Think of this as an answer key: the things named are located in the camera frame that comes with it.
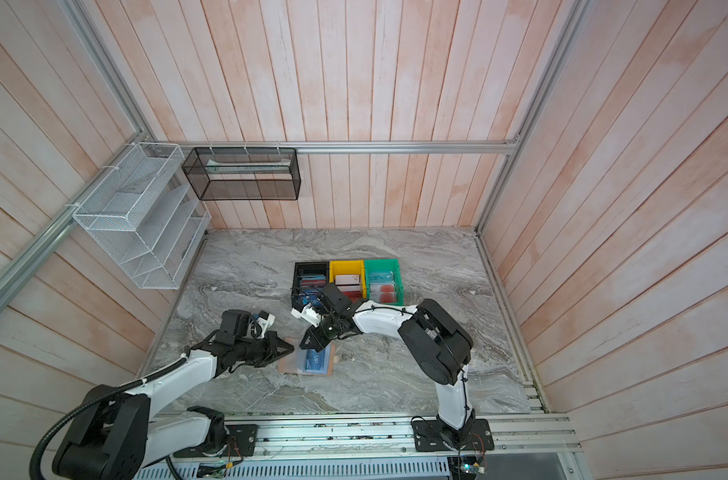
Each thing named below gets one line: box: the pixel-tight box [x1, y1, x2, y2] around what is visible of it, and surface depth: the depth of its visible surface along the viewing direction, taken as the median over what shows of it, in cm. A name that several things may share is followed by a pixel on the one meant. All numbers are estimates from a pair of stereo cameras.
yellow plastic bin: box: [329, 260, 366, 299], surface depth 103 cm
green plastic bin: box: [364, 258, 405, 306], surface depth 103 cm
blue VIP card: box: [305, 343, 331, 374], surface depth 87 cm
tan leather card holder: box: [278, 337, 339, 376], surface depth 86 cm
